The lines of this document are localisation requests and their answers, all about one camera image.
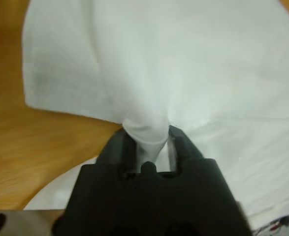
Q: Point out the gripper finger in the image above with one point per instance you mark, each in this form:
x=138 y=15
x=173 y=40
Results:
x=120 y=152
x=183 y=150

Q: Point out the white t-shirt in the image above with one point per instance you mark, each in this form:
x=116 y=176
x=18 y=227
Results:
x=171 y=73

